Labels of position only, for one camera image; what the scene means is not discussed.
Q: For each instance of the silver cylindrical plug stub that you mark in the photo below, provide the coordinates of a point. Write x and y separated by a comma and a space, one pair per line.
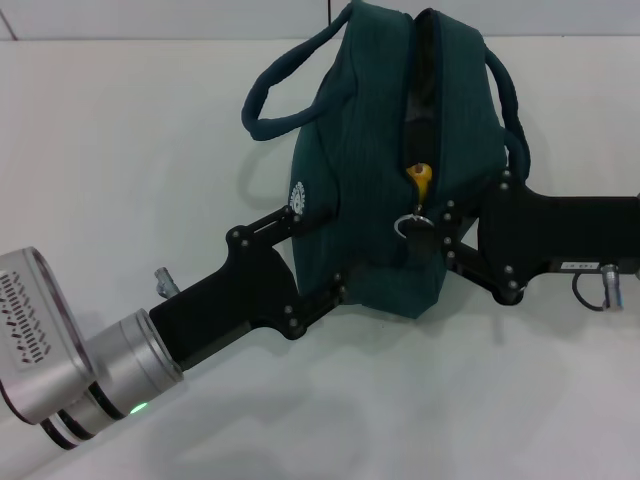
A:
614, 287
165, 282

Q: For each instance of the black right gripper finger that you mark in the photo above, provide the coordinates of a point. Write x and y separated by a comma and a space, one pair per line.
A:
465, 260
470, 205

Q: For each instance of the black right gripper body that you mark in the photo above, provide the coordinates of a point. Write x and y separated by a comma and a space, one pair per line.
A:
550, 235

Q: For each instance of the dark blue insulated lunch bag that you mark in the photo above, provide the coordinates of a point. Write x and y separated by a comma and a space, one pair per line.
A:
360, 150

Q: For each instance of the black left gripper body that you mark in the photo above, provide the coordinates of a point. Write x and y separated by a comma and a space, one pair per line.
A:
235, 300

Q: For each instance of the yellow toy banana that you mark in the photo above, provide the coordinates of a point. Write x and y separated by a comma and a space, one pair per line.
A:
421, 177

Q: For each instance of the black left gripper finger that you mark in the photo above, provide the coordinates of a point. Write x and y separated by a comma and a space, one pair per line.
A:
320, 305
270, 227

